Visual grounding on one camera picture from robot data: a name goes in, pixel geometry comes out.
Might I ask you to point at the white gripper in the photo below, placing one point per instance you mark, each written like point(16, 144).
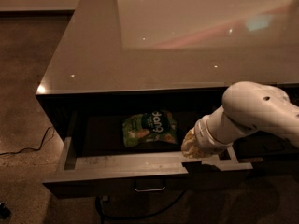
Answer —
point(203, 137)

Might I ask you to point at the green snack bag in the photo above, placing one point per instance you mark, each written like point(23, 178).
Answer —
point(155, 126)

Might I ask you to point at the drawer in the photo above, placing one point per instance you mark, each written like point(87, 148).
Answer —
point(95, 162)

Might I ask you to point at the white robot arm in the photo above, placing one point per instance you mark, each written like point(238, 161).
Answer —
point(246, 108)

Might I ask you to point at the dark glossy drawer cabinet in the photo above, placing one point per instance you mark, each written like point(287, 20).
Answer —
point(123, 57)

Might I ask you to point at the grey power strip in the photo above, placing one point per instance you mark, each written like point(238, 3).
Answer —
point(105, 198)

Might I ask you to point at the small black floor object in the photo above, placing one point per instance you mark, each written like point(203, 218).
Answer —
point(4, 211)

